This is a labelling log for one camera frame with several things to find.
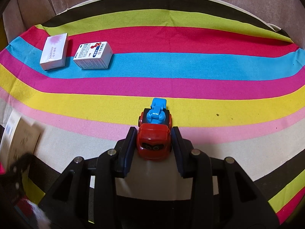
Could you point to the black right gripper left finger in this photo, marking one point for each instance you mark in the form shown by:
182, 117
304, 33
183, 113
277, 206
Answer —
84, 195

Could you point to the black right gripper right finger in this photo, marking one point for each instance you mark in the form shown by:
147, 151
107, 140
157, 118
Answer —
222, 194

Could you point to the tall beige printed box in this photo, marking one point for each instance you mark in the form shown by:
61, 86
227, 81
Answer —
20, 137

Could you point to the red blue toy car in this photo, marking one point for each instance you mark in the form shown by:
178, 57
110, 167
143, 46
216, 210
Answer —
154, 134

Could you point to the white pink-stained box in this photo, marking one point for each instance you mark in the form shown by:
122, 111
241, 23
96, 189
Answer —
54, 52

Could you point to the white red-blue medicine box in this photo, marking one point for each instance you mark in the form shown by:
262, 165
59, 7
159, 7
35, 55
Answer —
96, 55

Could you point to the colourful striped cloth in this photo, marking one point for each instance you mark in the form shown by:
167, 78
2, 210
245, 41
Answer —
233, 84

